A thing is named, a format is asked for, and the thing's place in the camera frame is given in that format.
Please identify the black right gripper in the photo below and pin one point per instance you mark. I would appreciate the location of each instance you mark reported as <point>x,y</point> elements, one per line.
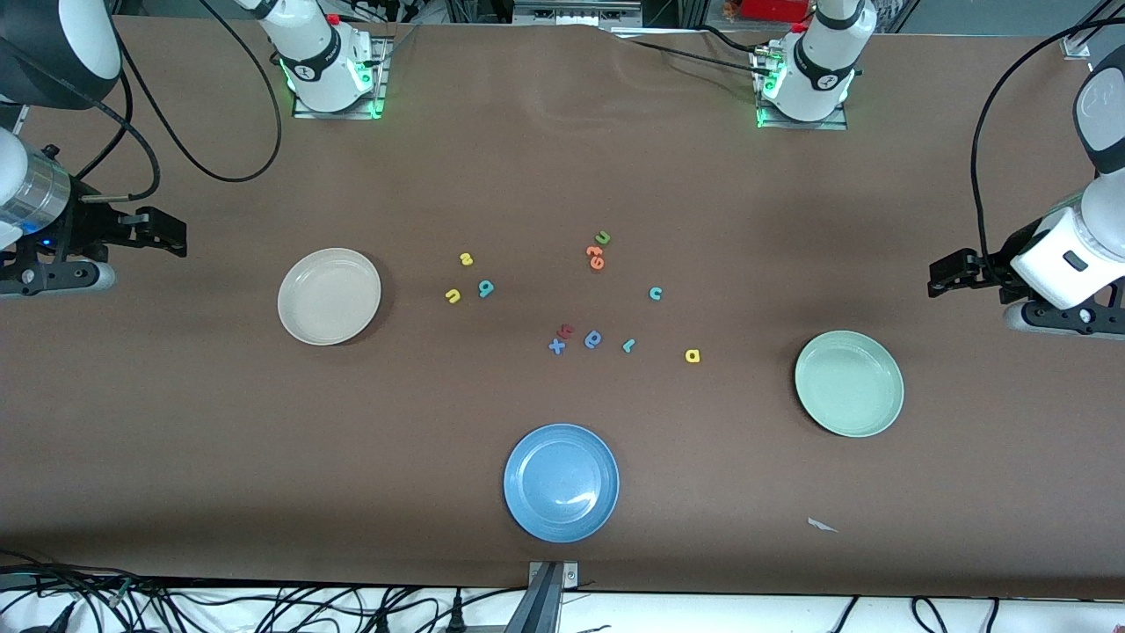
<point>90,227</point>

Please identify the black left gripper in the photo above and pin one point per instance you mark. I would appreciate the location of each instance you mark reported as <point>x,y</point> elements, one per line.
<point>996,266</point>

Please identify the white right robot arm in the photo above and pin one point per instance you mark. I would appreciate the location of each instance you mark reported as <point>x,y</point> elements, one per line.
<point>316,61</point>

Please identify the pale green plate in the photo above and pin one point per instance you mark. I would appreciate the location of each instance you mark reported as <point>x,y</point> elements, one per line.
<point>849,384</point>

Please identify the beige brown plate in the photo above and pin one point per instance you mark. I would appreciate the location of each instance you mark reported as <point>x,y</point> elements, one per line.
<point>327,297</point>

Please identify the white paper scrap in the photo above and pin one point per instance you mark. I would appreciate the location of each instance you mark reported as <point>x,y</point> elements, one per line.
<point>819,525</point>

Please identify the red box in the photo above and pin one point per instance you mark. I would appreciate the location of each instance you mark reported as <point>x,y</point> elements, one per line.
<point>773,9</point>

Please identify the blue letter a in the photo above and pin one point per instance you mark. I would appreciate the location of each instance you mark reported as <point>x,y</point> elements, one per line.
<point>593,339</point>

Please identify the brown table cover sheet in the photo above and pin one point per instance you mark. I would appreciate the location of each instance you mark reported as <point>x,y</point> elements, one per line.
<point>562,158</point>

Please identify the blue plate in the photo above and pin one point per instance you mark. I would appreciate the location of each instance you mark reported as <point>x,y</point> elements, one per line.
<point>562,483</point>

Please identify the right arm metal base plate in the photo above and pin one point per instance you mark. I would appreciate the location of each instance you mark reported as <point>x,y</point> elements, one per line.
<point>334,114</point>

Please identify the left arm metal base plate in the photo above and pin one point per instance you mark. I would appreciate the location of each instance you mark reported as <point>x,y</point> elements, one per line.
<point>800,125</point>

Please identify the aluminium frame post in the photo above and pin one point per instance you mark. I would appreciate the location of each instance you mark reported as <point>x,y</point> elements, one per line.
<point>1077,44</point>

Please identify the silver metal bracket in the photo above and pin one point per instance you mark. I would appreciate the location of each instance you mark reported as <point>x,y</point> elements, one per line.
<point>569,573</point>

